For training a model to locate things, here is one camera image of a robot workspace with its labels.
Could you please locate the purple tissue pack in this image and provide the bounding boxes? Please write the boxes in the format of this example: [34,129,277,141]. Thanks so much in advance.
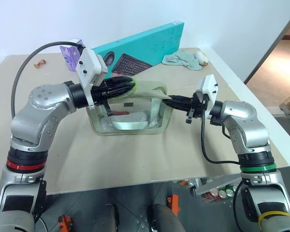
[59,38,84,72]

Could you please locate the white storage box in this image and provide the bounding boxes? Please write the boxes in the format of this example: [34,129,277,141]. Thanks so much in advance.
[194,175,242,197]

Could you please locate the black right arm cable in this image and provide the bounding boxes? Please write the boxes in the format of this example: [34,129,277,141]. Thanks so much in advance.
[232,181,244,229]
[200,113,242,165]

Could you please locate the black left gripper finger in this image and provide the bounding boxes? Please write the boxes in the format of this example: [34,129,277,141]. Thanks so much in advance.
[109,87,135,99]
[102,76,134,91]

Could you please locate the orange plastic object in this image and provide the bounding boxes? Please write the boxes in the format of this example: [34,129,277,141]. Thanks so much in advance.
[167,194,179,215]
[58,214,73,229]

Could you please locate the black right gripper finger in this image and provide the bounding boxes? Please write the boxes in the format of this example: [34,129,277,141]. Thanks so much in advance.
[162,100,192,112]
[171,95,193,103]

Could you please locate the pale green cloth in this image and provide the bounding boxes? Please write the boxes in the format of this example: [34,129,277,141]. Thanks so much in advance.
[161,50,205,71]

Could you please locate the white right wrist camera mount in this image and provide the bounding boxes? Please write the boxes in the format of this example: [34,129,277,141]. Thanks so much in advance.
[195,74,218,119]

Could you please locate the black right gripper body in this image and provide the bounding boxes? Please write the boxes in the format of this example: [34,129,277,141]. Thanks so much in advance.
[186,91,207,124]

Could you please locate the white plush duck toy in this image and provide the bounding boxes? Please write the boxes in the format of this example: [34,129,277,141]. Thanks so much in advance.
[192,50,209,66]

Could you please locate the green clear zip pouch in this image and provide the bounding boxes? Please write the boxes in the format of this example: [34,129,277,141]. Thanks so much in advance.
[86,79,174,136]

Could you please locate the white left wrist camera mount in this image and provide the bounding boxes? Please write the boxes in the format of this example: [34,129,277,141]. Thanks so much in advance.
[75,47,109,108]

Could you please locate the teal keyboard box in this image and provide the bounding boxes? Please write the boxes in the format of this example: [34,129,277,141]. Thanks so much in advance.
[90,21,186,75]

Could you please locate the dark rounded shape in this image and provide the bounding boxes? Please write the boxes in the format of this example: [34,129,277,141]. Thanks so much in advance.
[147,204,184,232]

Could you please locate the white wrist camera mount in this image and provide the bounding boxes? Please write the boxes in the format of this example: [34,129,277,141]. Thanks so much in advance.
[195,74,218,119]
[75,47,109,108]

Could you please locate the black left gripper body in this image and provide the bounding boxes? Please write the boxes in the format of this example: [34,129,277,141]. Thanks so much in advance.
[91,81,114,117]

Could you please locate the white cloth in pouch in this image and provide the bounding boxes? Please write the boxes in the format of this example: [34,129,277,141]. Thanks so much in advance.
[100,110,149,129]

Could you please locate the grey left arm cable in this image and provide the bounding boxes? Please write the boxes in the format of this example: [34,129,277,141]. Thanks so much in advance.
[11,41,85,120]

